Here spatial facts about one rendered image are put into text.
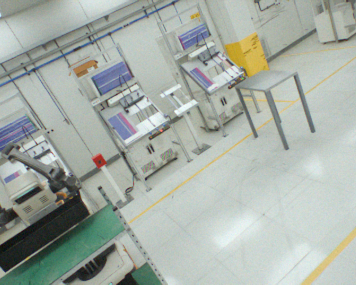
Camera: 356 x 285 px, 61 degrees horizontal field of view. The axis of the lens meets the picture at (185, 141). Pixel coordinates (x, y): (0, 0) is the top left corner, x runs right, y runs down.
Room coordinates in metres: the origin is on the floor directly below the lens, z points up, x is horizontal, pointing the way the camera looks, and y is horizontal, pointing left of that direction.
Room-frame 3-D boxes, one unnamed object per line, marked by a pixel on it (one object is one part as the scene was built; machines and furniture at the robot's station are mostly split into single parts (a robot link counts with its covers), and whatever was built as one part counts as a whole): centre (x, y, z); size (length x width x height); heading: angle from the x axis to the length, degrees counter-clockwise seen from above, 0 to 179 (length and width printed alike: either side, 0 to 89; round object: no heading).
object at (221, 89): (4.82, -0.82, 0.65); 1.01 x 0.73 x 1.29; 20
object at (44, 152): (3.83, 1.91, 0.66); 1.01 x 0.73 x 1.31; 20
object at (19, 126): (4.02, 1.99, 0.95); 1.35 x 0.82 x 1.90; 20
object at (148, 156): (4.49, 0.62, 0.31); 0.70 x 0.65 x 0.62; 110
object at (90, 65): (4.64, 0.73, 1.82); 0.68 x 0.30 x 0.20; 110
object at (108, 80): (4.40, 0.52, 1.52); 0.51 x 0.13 x 0.27; 110
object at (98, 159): (3.81, 1.14, 0.39); 0.24 x 0.24 x 0.78; 20
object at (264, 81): (3.47, -1.18, 0.40); 0.70 x 0.45 x 0.80; 11
